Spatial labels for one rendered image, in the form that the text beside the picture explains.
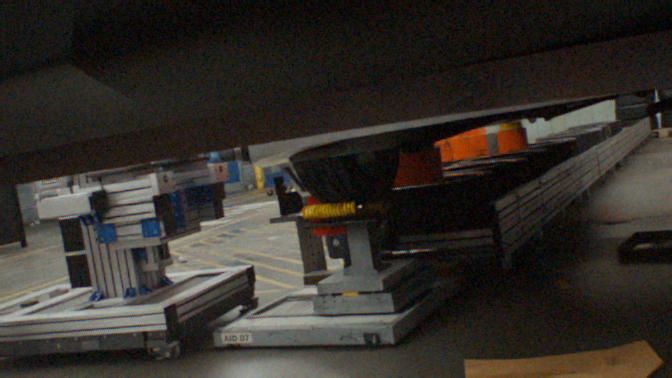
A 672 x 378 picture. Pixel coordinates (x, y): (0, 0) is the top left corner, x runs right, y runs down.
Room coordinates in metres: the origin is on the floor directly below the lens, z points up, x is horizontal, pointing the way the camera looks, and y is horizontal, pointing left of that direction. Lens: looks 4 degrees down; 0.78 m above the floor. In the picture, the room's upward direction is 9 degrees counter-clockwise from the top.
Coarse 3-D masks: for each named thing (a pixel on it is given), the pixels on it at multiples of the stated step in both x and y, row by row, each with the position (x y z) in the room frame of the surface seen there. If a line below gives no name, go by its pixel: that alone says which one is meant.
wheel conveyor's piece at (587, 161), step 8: (584, 152) 5.98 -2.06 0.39; (592, 152) 6.30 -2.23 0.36; (584, 160) 5.86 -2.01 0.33; (592, 160) 6.23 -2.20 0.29; (584, 168) 5.81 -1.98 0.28; (592, 168) 6.19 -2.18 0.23; (584, 176) 5.76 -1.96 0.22; (592, 176) 6.10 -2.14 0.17; (584, 184) 5.75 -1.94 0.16; (584, 192) 5.84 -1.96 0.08
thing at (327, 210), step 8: (352, 200) 2.98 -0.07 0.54; (304, 208) 3.08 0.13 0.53; (312, 208) 3.06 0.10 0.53; (320, 208) 3.03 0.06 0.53; (328, 208) 3.02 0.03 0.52; (336, 208) 3.00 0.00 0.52; (344, 208) 2.98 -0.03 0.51; (352, 208) 2.96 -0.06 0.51; (360, 208) 2.98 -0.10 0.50; (304, 216) 3.07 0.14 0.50; (312, 216) 3.06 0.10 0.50; (320, 216) 3.04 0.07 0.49; (328, 216) 3.04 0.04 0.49; (336, 216) 3.01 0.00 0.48
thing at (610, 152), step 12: (648, 120) 12.23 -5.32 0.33; (624, 132) 8.73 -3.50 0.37; (636, 132) 10.06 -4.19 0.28; (648, 132) 12.10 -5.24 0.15; (600, 144) 6.80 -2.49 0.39; (612, 144) 7.57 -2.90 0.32; (624, 144) 8.55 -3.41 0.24; (636, 144) 9.85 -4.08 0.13; (600, 156) 6.69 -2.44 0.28; (612, 156) 7.45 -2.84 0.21; (600, 168) 6.60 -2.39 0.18; (612, 168) 7.43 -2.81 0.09; (600, 180) 6.76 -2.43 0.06
